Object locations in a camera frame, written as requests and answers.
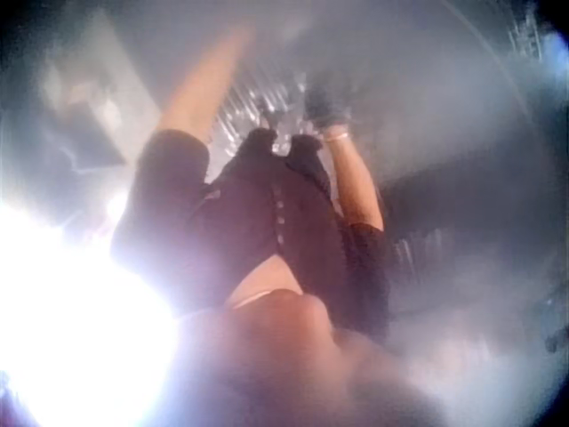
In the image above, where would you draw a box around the person's right hand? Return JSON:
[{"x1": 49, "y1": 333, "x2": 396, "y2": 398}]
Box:
[{"x1": 304, "y1": 74, "x2": 357, "y2": 133}]

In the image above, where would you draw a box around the shiny metal ribbed rack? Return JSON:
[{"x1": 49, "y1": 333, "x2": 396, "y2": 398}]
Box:
[{"x1": 216, "y1": 73, "x2": 324, "y2": 157}]

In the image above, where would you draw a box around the dark counter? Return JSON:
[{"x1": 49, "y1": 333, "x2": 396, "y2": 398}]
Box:
[{"x1": 381, "y1": 171, "x2": 569, "y2": 290}]

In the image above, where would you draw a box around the grey cabinet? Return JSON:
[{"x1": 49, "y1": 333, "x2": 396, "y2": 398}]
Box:
[{"x1": 42, "y1": 8, "x2": 162, "y2": 166}]

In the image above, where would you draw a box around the shelf with shiny utensils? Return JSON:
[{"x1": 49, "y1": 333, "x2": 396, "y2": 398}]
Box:
[{"x1": 505, "y1": 6, "x2": 559, "y2": 61}]

